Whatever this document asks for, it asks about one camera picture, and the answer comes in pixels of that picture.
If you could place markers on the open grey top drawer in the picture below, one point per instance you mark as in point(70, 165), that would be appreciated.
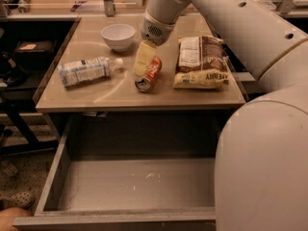
point(130, 173)

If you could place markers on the grey cabinet with beige top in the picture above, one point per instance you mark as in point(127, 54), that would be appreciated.
point(119, 93)

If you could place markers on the white gripper with vents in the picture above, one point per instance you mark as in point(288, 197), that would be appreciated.
point(156, 30)

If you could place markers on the white ceramic bowl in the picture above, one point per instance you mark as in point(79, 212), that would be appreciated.
point(119, 37)

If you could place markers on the clear plastic water bottle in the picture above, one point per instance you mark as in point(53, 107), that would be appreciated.
point(83, 71)

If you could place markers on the person's bare knee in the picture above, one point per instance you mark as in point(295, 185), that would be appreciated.
point(7, 216)

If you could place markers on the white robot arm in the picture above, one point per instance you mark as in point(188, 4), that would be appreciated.
point(261, 167)

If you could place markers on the crushed orange soda can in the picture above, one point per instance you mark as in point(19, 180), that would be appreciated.
point(149, 78)

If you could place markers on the black side table frame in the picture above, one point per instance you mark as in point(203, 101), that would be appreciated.
point(13, 100)

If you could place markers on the perforated clog shoe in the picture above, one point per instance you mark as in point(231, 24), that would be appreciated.
point(22, 200)

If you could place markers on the brown yellow chip bag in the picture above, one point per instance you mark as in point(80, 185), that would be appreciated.
point(200, 64)

